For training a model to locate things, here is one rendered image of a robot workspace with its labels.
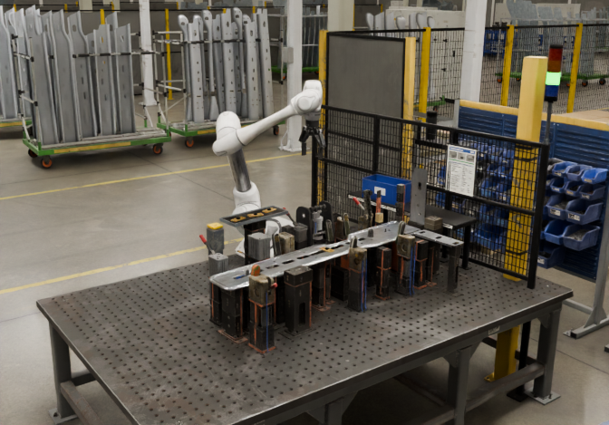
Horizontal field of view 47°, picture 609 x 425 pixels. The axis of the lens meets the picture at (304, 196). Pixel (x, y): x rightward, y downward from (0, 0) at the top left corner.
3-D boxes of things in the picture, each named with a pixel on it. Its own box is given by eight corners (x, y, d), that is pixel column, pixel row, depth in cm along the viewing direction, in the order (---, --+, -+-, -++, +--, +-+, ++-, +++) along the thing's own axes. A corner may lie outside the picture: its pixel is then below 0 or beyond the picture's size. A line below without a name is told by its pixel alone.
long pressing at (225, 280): (232, 294, 321) (232, 290, 321) (205, 279, 338) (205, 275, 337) (424, 231, 409) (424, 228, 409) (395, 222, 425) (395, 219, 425)
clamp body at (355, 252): (358, 314, 367) (360, 253, 358) (342, 307, 376) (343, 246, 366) (370, 310, 373) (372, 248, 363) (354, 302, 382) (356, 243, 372)
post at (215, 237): (215, 310, 371) (213, 231, 359) (207, 305, 376) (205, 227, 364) (227, 305, 376) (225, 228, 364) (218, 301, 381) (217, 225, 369)
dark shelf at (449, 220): (454, 230, 407) (455, 226, 406) (346, 198, 472) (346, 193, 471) (477, 223, 421) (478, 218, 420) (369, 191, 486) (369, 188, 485)
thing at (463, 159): (473, 198, 420) (478, 148, 411) (443, 190, 436) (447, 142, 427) (476, 198, 421) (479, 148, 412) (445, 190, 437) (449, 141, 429)
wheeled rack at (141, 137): (39, 170, 943) (25, 37, 894) (23, 157, 1023) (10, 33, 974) (171, 155, 1043) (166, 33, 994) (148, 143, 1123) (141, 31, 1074)
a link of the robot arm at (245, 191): (238, 223, 448) (237, 199, 464) (263, 218, 448) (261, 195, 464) (211, 130, 395) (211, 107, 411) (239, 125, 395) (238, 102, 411)
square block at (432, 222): (430, 277, 415) (434, 220, 406) (420, 274, 421) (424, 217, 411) (439, 275, 421) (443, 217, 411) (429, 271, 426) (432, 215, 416)
